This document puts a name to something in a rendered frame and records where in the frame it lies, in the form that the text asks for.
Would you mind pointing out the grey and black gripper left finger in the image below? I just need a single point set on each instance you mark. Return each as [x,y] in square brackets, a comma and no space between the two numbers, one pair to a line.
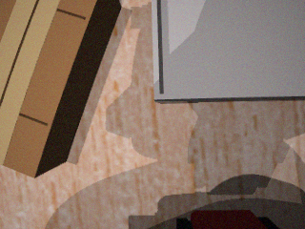
[183,224]

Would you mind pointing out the grey open-top tray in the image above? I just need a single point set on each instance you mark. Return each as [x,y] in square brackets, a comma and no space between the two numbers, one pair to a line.
[255,48]

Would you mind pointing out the red block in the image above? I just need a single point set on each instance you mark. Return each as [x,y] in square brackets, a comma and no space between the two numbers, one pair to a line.
[225,219]

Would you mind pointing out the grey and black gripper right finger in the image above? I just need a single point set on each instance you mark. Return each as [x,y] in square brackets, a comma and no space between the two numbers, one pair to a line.
[268,223]

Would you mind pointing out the brown cardboard box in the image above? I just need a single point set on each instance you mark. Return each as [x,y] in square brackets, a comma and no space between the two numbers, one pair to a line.
[50,53]

